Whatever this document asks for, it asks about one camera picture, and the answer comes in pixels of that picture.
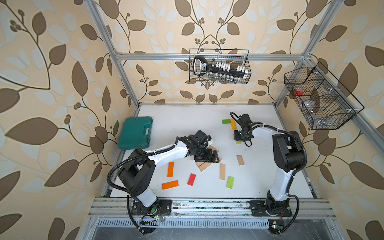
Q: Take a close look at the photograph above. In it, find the black socket holder tool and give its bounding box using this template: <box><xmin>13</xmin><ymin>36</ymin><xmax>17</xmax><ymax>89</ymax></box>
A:
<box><xmin>189</xmin><ymin>55</ymin><xmax>252</xmax><ymax>79</ymax></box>

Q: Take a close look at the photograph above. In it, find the light green block lower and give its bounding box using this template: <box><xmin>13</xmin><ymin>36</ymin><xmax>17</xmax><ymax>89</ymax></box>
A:
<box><xmin>226</xmin><ymin>177</ymin><xmax>235</xmax><ymax>189</ymax></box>

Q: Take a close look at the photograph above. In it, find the green plastic tool case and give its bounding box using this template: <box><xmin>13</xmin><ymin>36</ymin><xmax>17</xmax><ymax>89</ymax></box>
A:
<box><xmin>118</xmin><ymin>117</ymin><xmax>153</xmax><ymax>150</ymax></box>

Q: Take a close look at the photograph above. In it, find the orange block upright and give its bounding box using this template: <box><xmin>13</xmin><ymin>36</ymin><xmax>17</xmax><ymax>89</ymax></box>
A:
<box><xmin>167</xmin><ymin>162</ymin><xmax>174</xmax><ymax>178</ymax></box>

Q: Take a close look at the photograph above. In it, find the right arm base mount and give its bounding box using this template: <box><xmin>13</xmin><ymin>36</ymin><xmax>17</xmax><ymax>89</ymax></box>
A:
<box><xmin>249</xmin><ymin>199</ymin><xmax>293</xmax><ymax>217</ymax></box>

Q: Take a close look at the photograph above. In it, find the orange-yellow block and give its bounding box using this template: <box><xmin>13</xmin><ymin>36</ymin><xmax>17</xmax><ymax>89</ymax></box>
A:
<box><xmin>230</xmin><ymin>119</ymin><xmax>237</xmax><ymax>130</ymax></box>

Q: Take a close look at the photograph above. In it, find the red tape roll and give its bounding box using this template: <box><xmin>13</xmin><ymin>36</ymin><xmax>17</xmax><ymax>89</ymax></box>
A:
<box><xmin>294</xmin><ymin>88</ymin><xmax>305</xmax><ymax>96</ymax></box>

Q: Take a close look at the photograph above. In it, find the wire basket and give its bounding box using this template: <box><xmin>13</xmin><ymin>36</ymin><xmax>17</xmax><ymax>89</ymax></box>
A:
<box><xmin>284</xmin><ymin>62</ymin><xmax>365</xmax><ymax>130</ymax></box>
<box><xmin>189</xmin><ymin>48</ymin><xmax>252</xmax><ymax>85</ymax></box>

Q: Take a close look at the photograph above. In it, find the back wire basket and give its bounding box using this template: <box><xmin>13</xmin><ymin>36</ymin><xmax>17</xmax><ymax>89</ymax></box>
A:
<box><xmin>189</xmin><ymin>48</ymin><xmax>252</xmax><ymax>85</ymax></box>

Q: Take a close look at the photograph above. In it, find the right wire basket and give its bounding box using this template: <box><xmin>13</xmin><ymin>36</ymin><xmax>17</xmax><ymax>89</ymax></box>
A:
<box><xmin>284</xmin><ymin>62</ymin><xmax>365</xmax><ymax>130</ymax></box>

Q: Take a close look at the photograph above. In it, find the orange block lower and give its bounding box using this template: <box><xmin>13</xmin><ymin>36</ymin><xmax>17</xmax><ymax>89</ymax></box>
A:
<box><xmin>162</xmin><ymin>180</ymin><xmax>179</xmax><ymax>190</ymax></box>

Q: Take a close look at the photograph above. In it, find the red block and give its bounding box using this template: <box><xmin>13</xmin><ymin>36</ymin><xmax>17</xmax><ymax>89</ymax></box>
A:
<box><xmin>187</xmin><ymin>174</ymin><xmax>196</xmax><ymax>186</ymax></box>

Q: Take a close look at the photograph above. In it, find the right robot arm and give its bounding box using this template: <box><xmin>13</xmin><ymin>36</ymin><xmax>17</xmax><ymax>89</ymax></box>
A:
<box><xmin>230</xmin><ymin>112</ymin><xmax>308</xmax><ymax>216</ymax></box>

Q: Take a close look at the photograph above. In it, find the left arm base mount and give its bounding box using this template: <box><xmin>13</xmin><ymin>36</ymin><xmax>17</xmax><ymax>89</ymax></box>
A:
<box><xmin>131</xmin><ymin>199</ymin><xmax>173</xmax><ymax>216</ymax></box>

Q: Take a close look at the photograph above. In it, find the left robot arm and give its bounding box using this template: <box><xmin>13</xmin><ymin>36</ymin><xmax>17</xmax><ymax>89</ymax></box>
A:
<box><xmin>107</xmin><ymin>130</ymin><xmax>220</xmax><ymax>208</ymax></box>

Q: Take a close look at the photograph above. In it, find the wooden block upright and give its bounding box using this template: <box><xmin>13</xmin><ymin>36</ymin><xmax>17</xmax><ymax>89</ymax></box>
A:
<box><xmin>220</xmin><ymin>164</ymin><xmax>226</xmax><ymax>180</ymax></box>

